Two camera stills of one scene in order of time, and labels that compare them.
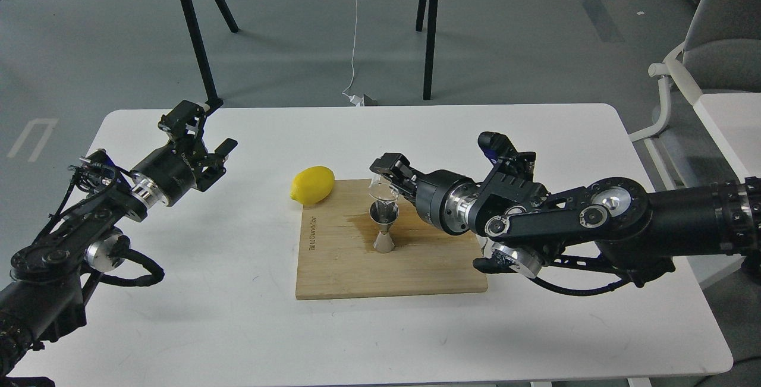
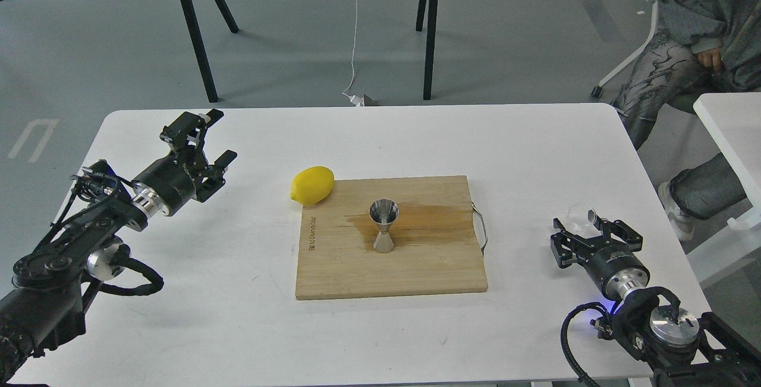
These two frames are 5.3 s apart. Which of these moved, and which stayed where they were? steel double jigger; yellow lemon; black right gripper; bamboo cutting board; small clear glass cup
Moved: black right gripper; small clear glass cup
Stayed: bamboo cutting board; yellow lemon; steel double jigger
